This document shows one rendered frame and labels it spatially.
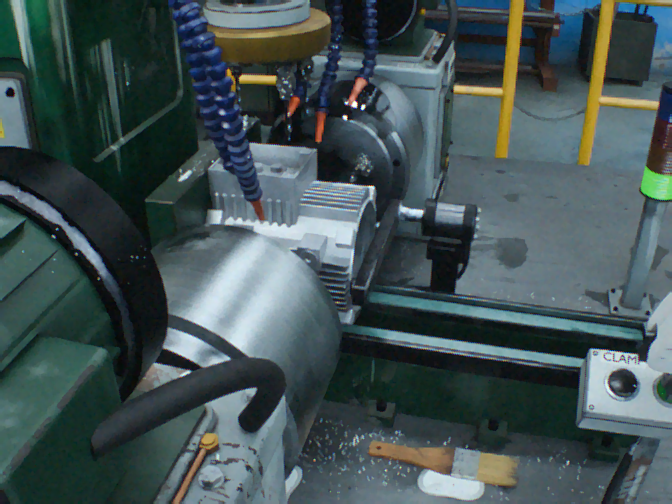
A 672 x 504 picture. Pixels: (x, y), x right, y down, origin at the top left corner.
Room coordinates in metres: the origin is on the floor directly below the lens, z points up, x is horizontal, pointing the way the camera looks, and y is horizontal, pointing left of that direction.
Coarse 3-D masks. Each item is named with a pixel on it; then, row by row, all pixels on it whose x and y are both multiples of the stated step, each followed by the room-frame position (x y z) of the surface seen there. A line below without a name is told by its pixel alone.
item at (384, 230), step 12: (396, 204) 0.94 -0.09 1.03; (384, 216) 0.90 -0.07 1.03; (396, 216) 0.91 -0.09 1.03; (384, 228) 0.87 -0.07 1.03; (396, 228) 0.91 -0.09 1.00; (372, 240) 0.83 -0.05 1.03; (384, 240) 0.83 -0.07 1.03; (372, 252) 0.80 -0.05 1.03; (384, 252) 0.82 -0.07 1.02; (372, 264) 0.77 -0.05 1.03; (360, 276) 0.74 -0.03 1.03; (372, 276) 0.75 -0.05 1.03; (360, 288) 0.72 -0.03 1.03; (372, 288) 0.75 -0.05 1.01; (360, 300) 0.72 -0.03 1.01
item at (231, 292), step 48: (192, 240) 0.60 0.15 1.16; (240, 240) 0.60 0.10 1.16; (192, 288) 0.51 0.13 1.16; (240, 288) 0.53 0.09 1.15; (288, 288) 0.56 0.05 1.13; (192, 336) 0.47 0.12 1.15; (240, 336) 0.47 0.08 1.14; (288, 336) 0.51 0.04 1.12; (336, 336) 0.58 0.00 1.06; (288, 384) 0.46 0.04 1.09; (288, 432) 0.45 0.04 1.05
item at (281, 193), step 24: (264, 144) 0.90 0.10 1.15; (216, 168) 0.82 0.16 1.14; (264, 168) 0.86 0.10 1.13; (288, 168) 0.89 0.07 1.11; (312, 168) 0.86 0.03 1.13; (216, 192) 0.82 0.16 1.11; (240, 192) 0.81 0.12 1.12; (264, 192) 0.80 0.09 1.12; (288, 192) 0.79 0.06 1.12; (240, 216) 0.81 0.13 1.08; (264, 216) 0.80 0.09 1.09; (288, 216) 0.79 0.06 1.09
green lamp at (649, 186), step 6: (648, 174) 0.99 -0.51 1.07; (654, 174) 0.97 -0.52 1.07; (642, 180) 1.00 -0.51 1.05; (648, 180) 0.98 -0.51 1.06; (654, 180) 0.97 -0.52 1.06; (660, 180) 0.97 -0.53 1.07; (666, 180) 0.96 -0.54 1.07; (642, 186) 1.00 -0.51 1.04; (648, 186) 0.98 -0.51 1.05; (654, 186) 0.97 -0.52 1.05; (660, 186) 0.97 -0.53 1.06; (666, 186) 0.96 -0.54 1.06; (648, 192) 0.98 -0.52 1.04; (654, 192) 0.97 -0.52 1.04; (660, 192) 0.97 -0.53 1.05; (666, 192) 0.96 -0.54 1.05; (660, 198) 0.97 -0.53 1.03; (666, 198) 0.96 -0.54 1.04
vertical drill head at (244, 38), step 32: (224, 0) 0.82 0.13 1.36; (256, 0) 0.81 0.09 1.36; (288, 0) 0.83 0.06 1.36; (224, 32) 0.77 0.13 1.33; (256, 32) 0.77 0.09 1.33; (288, 32) 0.78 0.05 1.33; (320, 32) 0.81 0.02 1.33; (256, 64) 0.77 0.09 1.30; (288, 64) 0.79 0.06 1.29; (288, 96) 0.80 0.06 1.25; (288, 128) 0.80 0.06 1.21
